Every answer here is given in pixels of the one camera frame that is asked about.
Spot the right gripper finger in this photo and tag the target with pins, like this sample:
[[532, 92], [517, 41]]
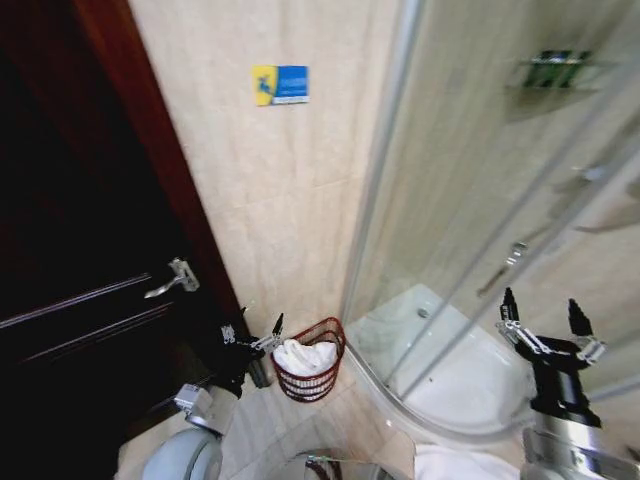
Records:
[[580, 322], [511, 312]]

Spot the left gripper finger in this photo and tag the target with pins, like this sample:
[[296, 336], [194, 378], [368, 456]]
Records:
[[272, 341], [228, 335]]

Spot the white towel in basket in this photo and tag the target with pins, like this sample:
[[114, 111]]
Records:
[[305, 355]]

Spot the white loose towel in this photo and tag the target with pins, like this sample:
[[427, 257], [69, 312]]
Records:
[[460, 465]]

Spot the white shower tray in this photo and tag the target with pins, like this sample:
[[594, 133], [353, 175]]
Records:
[[465, 375]]

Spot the chrome shower drain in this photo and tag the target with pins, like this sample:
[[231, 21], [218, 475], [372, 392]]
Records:
[[423, 312]]

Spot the chrome rimmed glass shelf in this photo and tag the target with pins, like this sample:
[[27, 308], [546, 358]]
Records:
[[340, 465]]

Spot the dark wooden door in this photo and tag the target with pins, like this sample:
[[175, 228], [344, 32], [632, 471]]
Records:
[[75, 210]]

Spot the green toiletry bottle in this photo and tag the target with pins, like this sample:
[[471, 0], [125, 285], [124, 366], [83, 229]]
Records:
[[572, 69], [542, 70]]

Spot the glass shower enclosure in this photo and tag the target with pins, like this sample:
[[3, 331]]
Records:
[[450, 175]]

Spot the reddish brown door frame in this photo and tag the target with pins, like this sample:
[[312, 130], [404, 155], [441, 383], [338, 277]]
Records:
[[150, 125]]

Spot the chrome shower wall shelf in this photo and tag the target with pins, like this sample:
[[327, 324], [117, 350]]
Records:
[[555, 92]]

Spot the yellow and blue wall sign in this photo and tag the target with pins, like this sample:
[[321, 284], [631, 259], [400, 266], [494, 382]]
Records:
[[280, 85]]

